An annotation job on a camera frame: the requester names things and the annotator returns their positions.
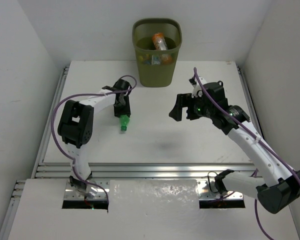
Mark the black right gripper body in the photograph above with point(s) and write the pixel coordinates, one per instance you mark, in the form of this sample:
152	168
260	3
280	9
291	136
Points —
198	108

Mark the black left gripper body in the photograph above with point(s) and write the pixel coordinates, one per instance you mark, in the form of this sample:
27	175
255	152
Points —
122	110

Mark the green crushed plastic bottle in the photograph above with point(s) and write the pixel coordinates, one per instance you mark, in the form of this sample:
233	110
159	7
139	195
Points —
124	122

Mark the clear white label bottle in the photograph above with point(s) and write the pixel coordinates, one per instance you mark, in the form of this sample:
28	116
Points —
150	59

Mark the tall orange label bottle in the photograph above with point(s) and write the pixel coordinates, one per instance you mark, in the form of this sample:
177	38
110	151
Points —
159	42

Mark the small orange juice bottle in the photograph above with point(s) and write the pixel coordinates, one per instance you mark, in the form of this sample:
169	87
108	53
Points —
167	59

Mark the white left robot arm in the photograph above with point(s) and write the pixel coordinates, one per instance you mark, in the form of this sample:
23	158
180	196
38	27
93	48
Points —
76	123

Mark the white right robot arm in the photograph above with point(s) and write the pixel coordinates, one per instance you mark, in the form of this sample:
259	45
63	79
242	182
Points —
278	185

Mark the olive green plastic bin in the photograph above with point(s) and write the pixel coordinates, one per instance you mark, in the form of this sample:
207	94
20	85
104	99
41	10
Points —
156	76

